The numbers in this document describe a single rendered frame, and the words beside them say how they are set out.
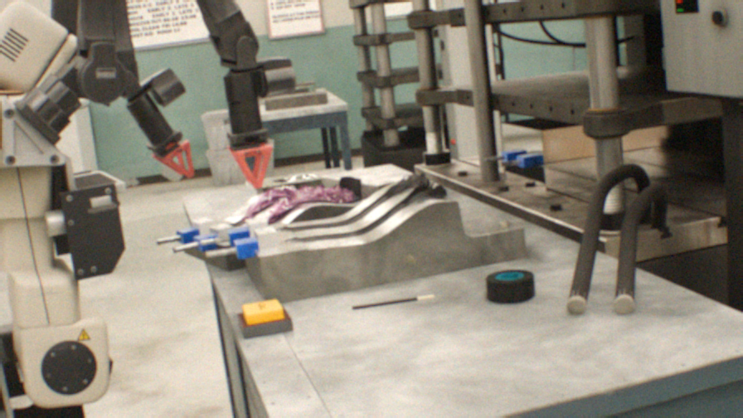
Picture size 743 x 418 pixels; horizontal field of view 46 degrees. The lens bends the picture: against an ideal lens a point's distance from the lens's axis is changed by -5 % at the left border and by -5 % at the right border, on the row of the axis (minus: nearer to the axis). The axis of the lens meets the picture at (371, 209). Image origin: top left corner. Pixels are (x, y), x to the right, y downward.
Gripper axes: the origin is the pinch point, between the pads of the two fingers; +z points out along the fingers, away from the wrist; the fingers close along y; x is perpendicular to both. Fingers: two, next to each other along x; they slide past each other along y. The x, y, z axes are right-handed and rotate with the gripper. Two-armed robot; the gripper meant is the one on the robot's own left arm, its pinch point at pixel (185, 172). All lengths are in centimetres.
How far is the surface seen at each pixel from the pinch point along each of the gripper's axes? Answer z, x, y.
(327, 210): 21.8, -18.0, -16.1
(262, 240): 8.6, 2.9, -42.0
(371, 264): 22, -9, -51
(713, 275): 73, -71, -61
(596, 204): 33, -45, -70
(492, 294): 28, -16, -75
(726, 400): 40, -21, -117
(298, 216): 18.4, -11.6, -16.7
